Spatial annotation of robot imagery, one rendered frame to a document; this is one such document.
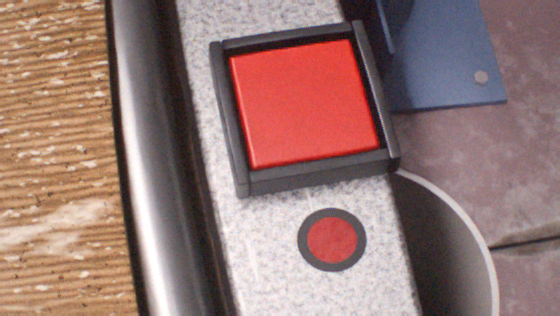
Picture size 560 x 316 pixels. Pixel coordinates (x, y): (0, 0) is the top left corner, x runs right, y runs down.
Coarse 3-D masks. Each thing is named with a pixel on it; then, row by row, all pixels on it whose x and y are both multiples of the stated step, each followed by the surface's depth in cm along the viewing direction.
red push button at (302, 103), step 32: (256, 64) 57; (288, 64) 58; (320, 64) 58; (352, 64) 58; (256, 96) 57; (288, 96) 57; (320, 96) 57; (352, 96) 57; (256, 128) 56; (288, 128) 56; (320, 128) 56; (352, 128) 56; (256, 160) 55; (288, 160) 55
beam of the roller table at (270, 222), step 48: (192, 0) 61; (240, 0) 61; (288, 0) 61; (336, 0) 61; (192, 48) 59; (192, 96) 58; (288, 192) 56; (336, 192) 56; (384, 192) 57; (240, 240) 55; (288, 240) 55; (384, 240) 55; (240, 288) 54; (288, 288) 54; (336, 288) 54; (384, 288) 54
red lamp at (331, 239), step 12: (312, 228) 56; (324, 228) 56; (336, 228) 56; (348, 228) 56; (312, 240) 55; (324, 240) 55; (336, 240) 55; (348, 240) 55; (312, 252) 55; (324, 252) 55; (336, 252) 55; (348, 252) 55
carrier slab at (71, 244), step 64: (0, 0) 58; (64, 0) 58; (0, 64) 56; (64, 64) 56; (0, 128) 55; (64, 128) 55; (0, 192) 53; (64, 192) 53; (0, 256) 52; (64, 256) 52; (128, 256) 52
